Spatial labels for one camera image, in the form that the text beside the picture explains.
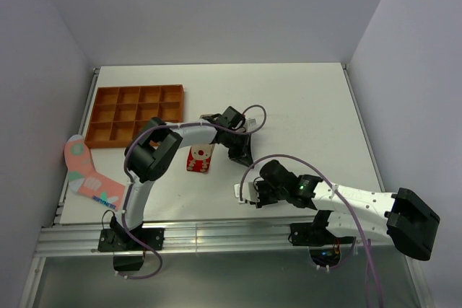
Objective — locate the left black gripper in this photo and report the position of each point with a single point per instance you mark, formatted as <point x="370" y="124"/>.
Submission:
<point x="242" y="154"/>

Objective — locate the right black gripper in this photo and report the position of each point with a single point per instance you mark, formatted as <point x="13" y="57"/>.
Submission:
<point x="261" y="200"/>

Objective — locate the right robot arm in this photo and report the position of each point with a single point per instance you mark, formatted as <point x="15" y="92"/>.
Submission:
<point x="344" y="214"/>

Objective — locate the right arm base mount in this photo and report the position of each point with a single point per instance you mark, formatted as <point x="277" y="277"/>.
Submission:
<point x="326" y="250"/>

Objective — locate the orange compartment tray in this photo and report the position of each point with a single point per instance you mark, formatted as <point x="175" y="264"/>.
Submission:
<point x="119" y="113"/>

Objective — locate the beige red reindeer sock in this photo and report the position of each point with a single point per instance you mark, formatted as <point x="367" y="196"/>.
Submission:
<point x="199" y="158"/>

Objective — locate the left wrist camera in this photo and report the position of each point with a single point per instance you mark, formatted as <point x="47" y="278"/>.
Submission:
<point x="250" y="124"/>

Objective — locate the aluminium frame rail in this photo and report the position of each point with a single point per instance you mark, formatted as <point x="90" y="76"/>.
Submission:
<point x="227" y="235"/>

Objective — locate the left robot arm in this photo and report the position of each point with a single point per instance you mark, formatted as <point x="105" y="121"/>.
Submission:
<point x="150" y="154"/>

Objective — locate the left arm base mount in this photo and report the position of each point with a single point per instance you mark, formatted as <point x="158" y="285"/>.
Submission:
<point x="129" y="255"/>

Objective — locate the pink patterned sock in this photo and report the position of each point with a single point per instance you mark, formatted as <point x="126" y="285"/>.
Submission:
<point x="85" y="180"/>

